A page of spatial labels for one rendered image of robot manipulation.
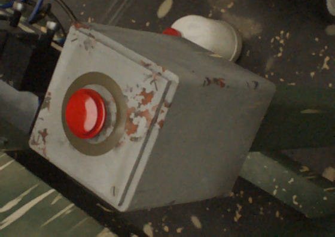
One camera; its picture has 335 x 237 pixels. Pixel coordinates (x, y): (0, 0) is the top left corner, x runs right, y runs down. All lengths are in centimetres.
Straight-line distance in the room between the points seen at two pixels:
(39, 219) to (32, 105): 19
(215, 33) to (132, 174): 94
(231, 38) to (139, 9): 28
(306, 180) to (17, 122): 58
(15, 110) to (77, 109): 34
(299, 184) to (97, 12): 71
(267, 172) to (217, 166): 69
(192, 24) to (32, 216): 78
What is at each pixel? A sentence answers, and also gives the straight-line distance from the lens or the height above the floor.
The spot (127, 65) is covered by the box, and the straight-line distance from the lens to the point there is 62.
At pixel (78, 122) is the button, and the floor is 94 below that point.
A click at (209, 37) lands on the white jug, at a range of 152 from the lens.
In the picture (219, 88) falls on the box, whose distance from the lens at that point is 65.
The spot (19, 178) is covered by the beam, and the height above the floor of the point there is 82.
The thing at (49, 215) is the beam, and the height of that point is 83.
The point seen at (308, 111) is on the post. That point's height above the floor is 60.
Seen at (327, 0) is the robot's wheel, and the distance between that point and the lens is 140.
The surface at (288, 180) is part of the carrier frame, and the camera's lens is 138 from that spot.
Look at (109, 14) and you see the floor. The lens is 183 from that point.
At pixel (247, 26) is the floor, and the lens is 163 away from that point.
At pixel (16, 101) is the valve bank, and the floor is 74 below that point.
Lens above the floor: 143
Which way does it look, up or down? 53 degrees down
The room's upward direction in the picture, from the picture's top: 87 degrees counter-clockwise
